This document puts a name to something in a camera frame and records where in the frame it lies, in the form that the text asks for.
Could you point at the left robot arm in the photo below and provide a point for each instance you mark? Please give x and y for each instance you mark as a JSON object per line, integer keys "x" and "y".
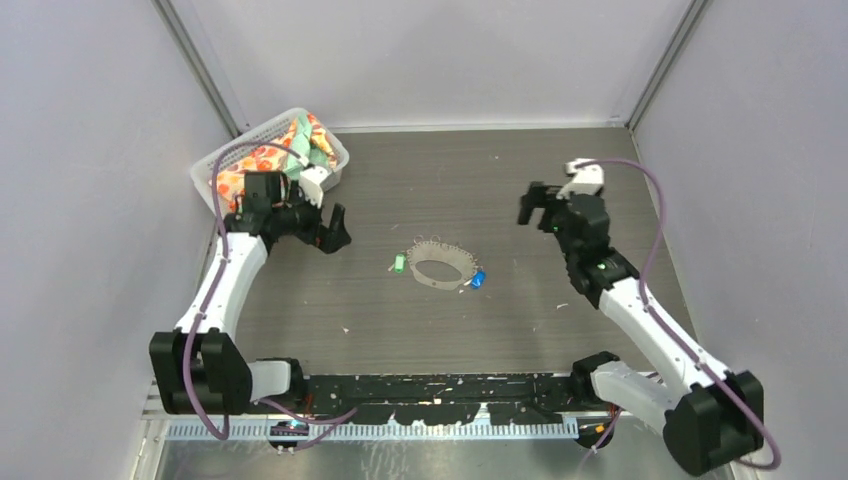
{"x": 197, "y": 365}

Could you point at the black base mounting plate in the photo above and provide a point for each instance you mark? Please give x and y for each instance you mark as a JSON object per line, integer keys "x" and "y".
{"x": 448, "y": 399}

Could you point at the blue tagged key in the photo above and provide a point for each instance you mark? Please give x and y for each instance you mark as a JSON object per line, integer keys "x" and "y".
{"x": 476, "y": 281}

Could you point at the white slotted cable duct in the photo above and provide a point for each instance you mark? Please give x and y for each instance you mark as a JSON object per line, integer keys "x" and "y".
{"x": 481, "y": 429}

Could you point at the white plastic basket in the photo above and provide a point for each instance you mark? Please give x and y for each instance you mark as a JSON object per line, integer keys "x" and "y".
{"x": 265, "y": 146}

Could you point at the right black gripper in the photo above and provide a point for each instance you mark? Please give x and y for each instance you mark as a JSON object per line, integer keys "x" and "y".
{"x": 532, "y": 200}

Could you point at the metal keyring holder plate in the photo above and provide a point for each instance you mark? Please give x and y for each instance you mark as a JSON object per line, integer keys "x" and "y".
{"x": 435, "y": 250}

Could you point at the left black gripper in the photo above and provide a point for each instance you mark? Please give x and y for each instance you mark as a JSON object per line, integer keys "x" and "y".
{"x": 337, "y": 237}

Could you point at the green tagged key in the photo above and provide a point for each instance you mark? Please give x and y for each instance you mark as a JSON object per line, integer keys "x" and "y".
{"x": 398, "y": 265}

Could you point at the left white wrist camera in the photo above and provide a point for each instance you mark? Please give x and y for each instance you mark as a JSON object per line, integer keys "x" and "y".
{"x": 312, "y": 182}

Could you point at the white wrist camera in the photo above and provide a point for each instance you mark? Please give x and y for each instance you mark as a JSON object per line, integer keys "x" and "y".
{"x": 312, "y": 182}
{"x": 585, "y": 177}

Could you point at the colourful patterned cloth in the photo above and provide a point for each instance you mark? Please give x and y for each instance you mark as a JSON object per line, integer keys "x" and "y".
{"x": 278, "y": 152}

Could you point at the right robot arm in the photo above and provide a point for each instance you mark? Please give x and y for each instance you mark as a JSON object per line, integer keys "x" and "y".
{"x": 707, "y": 415}

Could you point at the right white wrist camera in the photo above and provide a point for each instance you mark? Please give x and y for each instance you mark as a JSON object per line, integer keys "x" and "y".
{"x": 585, "y": 177}

